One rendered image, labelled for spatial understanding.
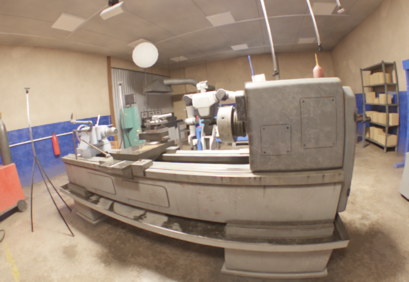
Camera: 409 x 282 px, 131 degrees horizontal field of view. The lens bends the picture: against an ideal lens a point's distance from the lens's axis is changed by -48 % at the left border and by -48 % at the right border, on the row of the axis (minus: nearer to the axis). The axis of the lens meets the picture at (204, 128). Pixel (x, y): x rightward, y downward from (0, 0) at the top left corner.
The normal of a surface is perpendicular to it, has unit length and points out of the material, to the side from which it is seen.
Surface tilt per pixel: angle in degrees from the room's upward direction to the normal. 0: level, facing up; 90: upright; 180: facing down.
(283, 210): 90
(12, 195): 90
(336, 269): 0
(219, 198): 90
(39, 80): 90
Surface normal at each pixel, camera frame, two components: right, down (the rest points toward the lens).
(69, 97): 0.93, -0.05
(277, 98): -0.36, 0.15
